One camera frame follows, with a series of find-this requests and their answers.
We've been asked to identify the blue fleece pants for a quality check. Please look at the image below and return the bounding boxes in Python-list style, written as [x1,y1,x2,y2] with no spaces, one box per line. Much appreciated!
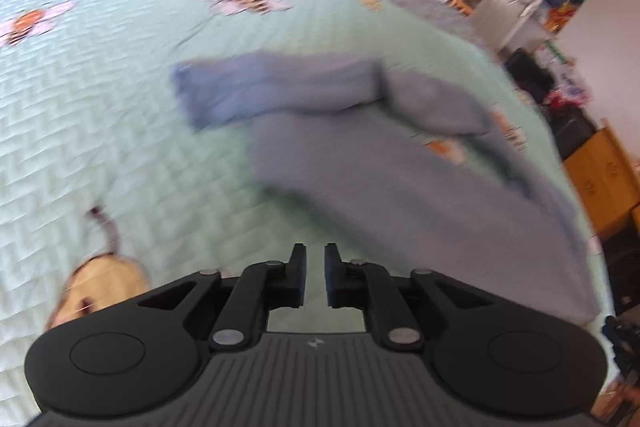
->
[171,52,601,324]

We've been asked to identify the black chair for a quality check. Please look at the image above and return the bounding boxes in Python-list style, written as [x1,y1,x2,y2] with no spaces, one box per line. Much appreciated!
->
[504,48,597,160]

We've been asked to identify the green quilted bee bedspread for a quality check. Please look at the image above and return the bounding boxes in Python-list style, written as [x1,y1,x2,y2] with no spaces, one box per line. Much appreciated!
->
[0,0,616,427]

